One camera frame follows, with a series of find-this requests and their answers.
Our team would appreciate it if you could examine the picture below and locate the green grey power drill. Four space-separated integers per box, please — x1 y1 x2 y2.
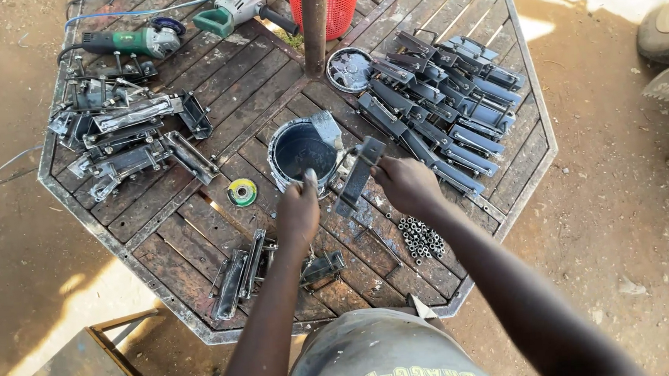
191 0 301 42

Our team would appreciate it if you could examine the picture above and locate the round paint can lid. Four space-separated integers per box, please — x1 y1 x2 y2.
324 46 376 95

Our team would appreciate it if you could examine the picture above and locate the person's grey printed shirt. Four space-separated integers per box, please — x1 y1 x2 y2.
282 301 498 376

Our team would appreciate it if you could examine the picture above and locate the grey paintbrush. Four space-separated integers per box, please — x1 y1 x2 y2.
311 110 345 153

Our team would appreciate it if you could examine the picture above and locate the long bare metal bracket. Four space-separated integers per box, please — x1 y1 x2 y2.
207 249 253 322
236 228 272 301

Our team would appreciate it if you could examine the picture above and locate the red plastic basket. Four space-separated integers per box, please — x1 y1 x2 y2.
286 0 367 44

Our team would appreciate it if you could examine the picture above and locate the blue cable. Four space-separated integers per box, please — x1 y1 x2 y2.
62 0 219 32

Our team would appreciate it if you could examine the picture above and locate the rusty metal pole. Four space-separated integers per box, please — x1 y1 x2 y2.
300 0 334 78

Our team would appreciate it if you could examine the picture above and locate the short bare metal bracket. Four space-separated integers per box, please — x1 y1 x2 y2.
298 250 348 288

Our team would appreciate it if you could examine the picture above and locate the person's left hand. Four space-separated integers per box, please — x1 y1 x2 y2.
272 167 324 247

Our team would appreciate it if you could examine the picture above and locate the thin metal rod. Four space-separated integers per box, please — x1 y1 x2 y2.
353 221 404 271

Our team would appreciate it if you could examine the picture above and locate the dark paint can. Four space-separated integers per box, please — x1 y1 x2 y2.
265 116 348 203

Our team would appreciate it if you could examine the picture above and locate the group of painted grey brackets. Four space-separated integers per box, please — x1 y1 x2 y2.
352 22 535 205

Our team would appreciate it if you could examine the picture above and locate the green angle grinder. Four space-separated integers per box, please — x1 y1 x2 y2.
55 15 188 67

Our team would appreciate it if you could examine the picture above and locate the yellow green grinding disc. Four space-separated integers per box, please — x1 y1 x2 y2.
226 177 259 208

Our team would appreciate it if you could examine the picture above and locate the metal frame stool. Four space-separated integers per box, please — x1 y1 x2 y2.
0 305 221 376

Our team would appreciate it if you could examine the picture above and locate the person's right hand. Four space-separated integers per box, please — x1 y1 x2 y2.
370 153 448 222

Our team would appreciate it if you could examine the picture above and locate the grey metal bracket piece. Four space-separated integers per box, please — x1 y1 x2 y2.
329 135 391 219

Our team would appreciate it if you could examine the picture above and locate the grey cable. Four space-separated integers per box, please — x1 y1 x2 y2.
0 144 46 178

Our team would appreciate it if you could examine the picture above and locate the heap of bare metal brackets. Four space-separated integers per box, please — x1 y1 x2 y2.
43 46 222 205

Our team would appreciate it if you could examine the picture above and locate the pile of small metal nuts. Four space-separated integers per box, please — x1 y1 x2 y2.
397 214 448 267

